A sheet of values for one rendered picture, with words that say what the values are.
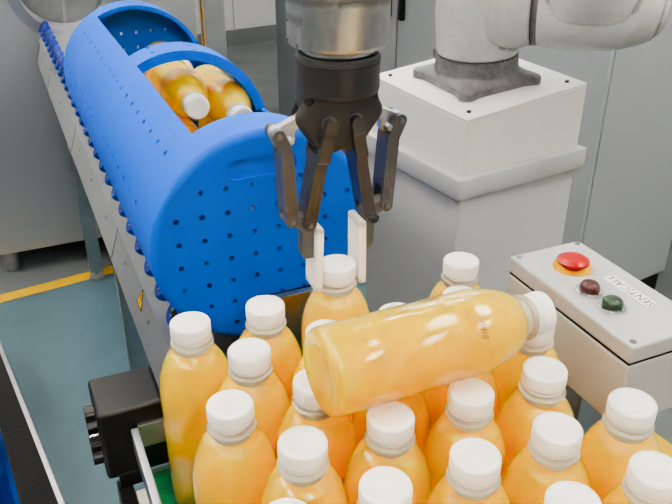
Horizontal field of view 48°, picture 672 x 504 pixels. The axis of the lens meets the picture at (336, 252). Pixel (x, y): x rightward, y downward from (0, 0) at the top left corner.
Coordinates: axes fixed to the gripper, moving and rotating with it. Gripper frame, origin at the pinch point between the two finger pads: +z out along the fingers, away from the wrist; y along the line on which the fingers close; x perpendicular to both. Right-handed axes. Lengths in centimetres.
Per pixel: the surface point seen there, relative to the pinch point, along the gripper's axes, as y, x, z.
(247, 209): 3.8, -18.3, 2.9
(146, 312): 15, -41, 29
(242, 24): -150, -559, 105
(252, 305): 8.8, -0.2, 4.3
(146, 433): 20.4, -3.3, 19.7
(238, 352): 12.3, 6.9, 4.2
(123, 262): 15, -60, 30
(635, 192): -160, -118, 71
